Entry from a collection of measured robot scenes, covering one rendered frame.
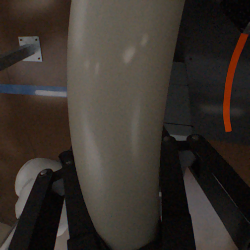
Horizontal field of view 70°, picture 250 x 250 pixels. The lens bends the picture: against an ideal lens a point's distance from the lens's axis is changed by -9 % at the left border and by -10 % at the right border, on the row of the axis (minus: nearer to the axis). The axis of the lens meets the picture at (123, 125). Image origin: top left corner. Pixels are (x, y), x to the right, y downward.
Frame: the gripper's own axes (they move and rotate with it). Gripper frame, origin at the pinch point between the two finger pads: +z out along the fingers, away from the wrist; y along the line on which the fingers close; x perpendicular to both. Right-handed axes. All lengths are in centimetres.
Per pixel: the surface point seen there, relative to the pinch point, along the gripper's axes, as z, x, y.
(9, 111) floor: 171, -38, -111
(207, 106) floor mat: 105, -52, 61
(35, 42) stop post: 142, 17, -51
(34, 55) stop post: 145, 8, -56
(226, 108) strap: 100, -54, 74
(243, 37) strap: 92, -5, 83
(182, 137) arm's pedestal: 35.1, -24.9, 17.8
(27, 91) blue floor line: 157, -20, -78
